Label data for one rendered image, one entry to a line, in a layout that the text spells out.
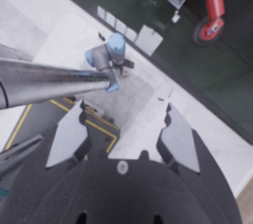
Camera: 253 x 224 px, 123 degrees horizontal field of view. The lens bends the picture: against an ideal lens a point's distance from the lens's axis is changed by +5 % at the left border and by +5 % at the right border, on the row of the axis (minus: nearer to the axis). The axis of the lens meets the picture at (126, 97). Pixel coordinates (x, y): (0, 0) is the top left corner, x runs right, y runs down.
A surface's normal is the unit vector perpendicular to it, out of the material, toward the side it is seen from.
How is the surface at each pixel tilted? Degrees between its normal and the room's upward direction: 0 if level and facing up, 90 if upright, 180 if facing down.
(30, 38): 0
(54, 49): 12
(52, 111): 0
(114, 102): 0
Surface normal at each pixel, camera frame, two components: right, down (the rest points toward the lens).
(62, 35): -0.11, -0.04
